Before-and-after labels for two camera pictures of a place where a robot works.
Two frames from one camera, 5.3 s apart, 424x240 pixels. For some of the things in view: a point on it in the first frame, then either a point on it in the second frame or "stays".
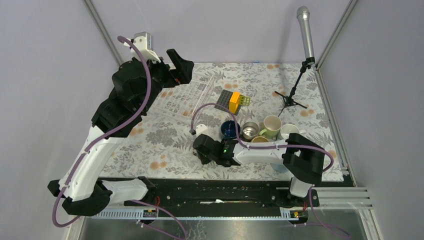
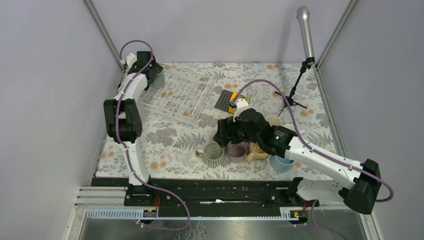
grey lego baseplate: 224,100 stays
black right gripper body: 206,159 → 238,133
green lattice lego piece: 244,100 stays
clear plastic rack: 185,100 stays
